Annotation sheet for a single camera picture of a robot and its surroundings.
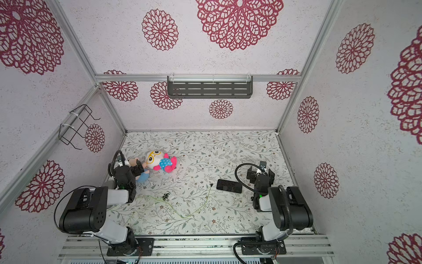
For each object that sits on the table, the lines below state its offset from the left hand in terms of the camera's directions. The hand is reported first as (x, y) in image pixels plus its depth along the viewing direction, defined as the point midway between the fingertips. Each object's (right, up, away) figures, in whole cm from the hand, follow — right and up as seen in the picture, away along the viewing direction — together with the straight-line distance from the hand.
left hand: (130, 163), depth 93 cm
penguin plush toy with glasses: (+13, +1, +4) cm, 14 cm away
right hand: (+74, -2, -2) cm, 74 cm away
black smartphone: (+56, -13, 0) cm, 57 cm away
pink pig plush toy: (+8, -7, -1) cm, 11 cm away
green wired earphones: (+21, -18, -5) cm, 28 cm away
